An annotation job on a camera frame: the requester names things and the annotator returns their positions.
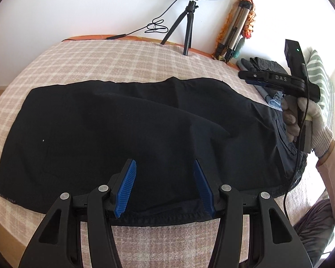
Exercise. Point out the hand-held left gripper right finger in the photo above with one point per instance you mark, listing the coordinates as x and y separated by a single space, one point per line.
203 185

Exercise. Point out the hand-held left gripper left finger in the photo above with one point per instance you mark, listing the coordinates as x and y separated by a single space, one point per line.
125 185

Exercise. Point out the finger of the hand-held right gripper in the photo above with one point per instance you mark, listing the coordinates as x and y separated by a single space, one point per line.
258 82
263 76

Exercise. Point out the black pants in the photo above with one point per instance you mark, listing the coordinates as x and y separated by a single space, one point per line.
128 134

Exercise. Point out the person's right hand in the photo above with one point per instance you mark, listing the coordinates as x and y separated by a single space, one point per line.
319 122

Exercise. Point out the grey pen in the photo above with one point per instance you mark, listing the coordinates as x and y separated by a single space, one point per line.
263 92

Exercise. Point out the dark grey cloth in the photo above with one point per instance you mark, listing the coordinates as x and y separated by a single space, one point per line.
263 64

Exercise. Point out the small blue plastic bag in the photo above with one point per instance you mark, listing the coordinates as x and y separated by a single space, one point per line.
275 102

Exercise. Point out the green striped pillow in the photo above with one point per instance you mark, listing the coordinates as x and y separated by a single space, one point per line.
323 81

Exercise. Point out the folded metal tripod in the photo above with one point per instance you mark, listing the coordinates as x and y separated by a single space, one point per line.
234 28

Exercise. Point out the black mini tripod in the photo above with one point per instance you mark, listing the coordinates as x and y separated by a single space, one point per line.
189 25

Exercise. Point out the person's grey trousers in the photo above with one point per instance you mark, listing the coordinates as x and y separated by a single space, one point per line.
315 229

